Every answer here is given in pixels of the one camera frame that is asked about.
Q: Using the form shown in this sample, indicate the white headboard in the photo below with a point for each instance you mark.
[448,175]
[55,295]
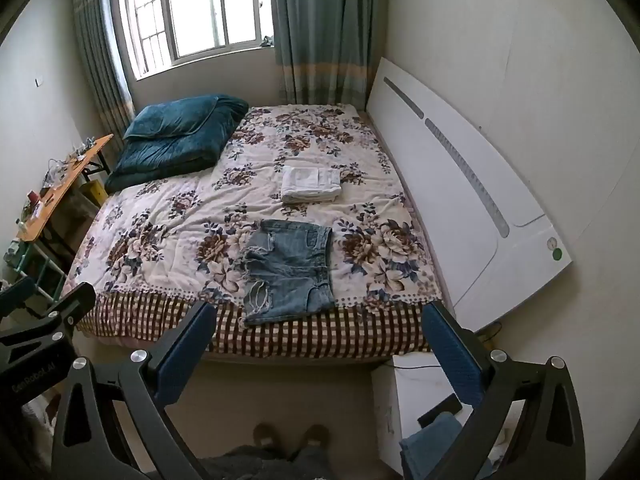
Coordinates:
[450,185]

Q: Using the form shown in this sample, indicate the person's grey trouser legs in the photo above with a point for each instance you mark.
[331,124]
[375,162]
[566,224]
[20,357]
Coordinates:
[260,465]

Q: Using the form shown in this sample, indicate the green shelf rack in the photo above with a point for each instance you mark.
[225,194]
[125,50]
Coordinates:
[30,270]

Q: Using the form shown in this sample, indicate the red checked bed sheet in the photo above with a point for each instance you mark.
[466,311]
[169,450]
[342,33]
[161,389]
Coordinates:
[310,335]

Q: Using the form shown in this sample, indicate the yellow box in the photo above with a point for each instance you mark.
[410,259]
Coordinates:
[94,194]

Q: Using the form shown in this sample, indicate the white nightstand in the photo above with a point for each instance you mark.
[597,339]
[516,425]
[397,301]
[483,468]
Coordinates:
[400,390]

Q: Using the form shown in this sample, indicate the black flat device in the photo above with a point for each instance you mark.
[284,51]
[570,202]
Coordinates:
[440,410]

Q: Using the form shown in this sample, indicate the bed with floral bedspread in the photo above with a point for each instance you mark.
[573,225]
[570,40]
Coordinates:
[180,220]

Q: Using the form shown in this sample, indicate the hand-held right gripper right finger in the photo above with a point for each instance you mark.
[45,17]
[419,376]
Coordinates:
[452,355]

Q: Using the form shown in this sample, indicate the teal pillow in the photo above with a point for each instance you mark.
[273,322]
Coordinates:
[170,117]

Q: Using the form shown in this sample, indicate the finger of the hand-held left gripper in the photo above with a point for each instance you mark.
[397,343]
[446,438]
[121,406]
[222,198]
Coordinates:
[70,307]

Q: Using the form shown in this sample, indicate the red cup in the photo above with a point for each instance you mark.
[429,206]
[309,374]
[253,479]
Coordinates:
[32,197]

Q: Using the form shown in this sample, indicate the teal striped curtain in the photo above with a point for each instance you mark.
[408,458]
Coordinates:
[97,60]
[325,30]

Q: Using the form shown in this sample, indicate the brown slipper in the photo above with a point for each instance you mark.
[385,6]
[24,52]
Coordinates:
[266,435]
[315,435]

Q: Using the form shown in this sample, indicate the wooden folding table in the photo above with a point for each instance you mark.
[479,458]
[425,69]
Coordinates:
[60,190]

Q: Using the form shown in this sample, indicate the blue denim shorts pants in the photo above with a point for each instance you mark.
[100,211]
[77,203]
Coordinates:
[290,270]

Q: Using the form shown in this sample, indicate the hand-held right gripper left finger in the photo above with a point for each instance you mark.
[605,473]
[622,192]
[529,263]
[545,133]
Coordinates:
[186,355]

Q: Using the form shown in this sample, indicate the window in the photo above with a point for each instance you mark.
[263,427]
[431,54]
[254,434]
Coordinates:
[200,10]

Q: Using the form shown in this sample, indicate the folded white pants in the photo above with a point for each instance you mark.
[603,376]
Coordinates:
[310,185]

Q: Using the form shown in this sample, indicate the blue cloth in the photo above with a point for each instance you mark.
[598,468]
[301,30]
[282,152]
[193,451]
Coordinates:
[430,447]

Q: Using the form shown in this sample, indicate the folded teal quilt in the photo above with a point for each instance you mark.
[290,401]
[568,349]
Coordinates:
[170,155]

